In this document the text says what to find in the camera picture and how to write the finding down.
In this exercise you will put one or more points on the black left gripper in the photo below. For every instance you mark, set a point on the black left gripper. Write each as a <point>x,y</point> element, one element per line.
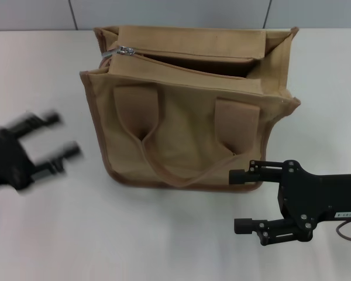
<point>6,158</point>

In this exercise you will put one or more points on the khaki canvas food bag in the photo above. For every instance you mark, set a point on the khaki canvas food bag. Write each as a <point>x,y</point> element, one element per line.
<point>187,131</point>

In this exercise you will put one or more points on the silver metal zipper pull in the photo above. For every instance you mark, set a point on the silver metal zipper pull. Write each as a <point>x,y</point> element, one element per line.
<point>124,50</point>

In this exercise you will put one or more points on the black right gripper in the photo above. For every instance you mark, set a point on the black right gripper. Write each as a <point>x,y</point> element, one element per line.
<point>316,196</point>

